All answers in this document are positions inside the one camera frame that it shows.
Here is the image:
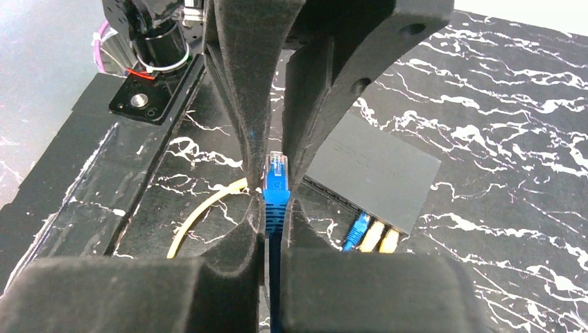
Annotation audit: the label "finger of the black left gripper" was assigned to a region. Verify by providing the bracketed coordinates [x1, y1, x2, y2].
[203, 0, 304, 189]
[282, 0, 455, 190]

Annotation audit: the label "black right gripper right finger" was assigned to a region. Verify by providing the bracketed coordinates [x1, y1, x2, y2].
[280, 199, 487, 332]

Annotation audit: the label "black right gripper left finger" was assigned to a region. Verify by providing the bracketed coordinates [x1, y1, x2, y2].
[1, 195, 266, 332]

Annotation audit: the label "yellow ethernet cable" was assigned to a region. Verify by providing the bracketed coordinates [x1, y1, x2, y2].
[166, 178, 386, 259]
[379, 228, 401, 255]

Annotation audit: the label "blue ethernet cable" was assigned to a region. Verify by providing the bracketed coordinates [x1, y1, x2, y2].
[262, 151, 292, 333]

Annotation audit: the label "black network switch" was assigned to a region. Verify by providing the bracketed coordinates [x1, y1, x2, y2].
[304, 114, 441, 234]

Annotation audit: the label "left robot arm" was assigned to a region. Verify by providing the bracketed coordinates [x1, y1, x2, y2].
[103, 1, 454, 189]

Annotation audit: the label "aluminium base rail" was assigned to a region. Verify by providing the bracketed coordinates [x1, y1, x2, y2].
[108, 54, 205, 126]

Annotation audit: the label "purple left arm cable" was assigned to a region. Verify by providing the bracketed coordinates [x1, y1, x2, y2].
[92, 19, 111, 74]

